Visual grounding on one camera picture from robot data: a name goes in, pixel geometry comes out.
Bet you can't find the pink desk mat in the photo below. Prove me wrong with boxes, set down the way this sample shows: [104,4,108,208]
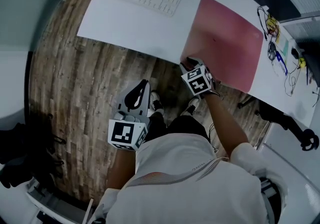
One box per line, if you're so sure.
[179,0,265,94]

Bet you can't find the person's white shirt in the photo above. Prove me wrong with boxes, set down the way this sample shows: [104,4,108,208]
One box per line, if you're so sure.
[91,134,288,224]

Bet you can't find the black office chair with armrests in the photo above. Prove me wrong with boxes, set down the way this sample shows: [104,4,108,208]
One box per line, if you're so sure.
[237,97,320,153]

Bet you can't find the yellow and black cable tangle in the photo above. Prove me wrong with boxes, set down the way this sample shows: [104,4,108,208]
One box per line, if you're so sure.
[256,5,282,44]

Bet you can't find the person's left white shoe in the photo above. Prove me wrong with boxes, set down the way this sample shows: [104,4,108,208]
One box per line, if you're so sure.
[147,90,166,118]

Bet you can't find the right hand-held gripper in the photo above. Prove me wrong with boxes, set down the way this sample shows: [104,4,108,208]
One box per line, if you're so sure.
[179,57,217,99]

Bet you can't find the person's white shoe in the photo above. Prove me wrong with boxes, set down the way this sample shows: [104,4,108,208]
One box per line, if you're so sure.
[180,96,201,117]
[147,90,166,118]

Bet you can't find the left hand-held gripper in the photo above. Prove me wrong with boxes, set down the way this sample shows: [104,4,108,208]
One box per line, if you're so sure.
[107,79,151,152]

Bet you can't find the white side desk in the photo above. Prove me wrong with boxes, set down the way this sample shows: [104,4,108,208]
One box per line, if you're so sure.
[24,177,94,224]

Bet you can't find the blue and white packet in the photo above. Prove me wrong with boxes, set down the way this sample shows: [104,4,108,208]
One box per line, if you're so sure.
[273,50,289,77]

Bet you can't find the person's right forearm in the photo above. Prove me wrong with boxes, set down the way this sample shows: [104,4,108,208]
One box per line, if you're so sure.
[203,92,250,158]

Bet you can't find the grey strap pack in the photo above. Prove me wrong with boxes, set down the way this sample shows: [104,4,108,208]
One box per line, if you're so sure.
[259,177,284,224]

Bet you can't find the black monitor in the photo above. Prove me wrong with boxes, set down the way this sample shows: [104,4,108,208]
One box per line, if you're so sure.
[297,39,320,87]

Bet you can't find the person's right white shoe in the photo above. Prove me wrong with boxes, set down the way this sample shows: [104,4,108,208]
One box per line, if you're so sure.
[180,96,201,117]

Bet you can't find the person's left forearm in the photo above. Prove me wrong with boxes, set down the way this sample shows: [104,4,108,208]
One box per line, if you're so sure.
[106,146,137,189]

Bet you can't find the person's black trousers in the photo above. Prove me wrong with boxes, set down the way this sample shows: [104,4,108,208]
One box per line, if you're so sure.
[147,111,210,142]

